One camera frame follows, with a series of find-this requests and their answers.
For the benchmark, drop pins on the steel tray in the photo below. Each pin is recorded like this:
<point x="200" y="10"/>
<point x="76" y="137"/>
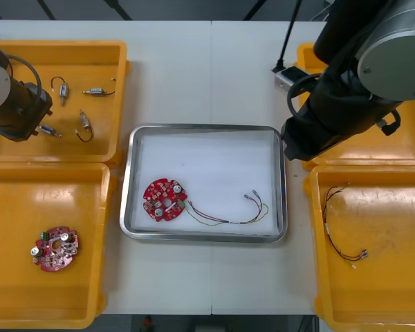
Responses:
<point x="207" y="238"/>

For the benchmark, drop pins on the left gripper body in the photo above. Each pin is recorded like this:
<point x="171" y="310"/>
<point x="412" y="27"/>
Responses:
<point x="31" y="115"/>

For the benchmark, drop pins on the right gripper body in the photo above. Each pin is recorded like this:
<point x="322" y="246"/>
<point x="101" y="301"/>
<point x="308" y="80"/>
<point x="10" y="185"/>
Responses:
<point x="307" y="138"/>

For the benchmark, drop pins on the round red circuit board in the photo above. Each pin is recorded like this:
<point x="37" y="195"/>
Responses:
<point x="55" y="256"/>
<point x="159" y="193"/>

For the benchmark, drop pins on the yellow-orange plastic bin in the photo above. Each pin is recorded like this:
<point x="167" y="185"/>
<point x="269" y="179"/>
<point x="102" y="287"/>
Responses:
<point x="384" y="294"/>
<point x="90" y="147"/>
<point x="38" y="294"/>
<point x="401" y="148"/>

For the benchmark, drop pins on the small metal solenoid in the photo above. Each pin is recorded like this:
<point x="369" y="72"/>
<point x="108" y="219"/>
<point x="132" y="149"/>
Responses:
<point x="85" y="121"/>
<point x="48" y="130"/>
<point x="63" y="91"/>
<point x="97" y="91"/>

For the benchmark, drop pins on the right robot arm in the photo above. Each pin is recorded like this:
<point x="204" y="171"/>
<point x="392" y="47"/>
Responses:
<point x="384" y="52"/>

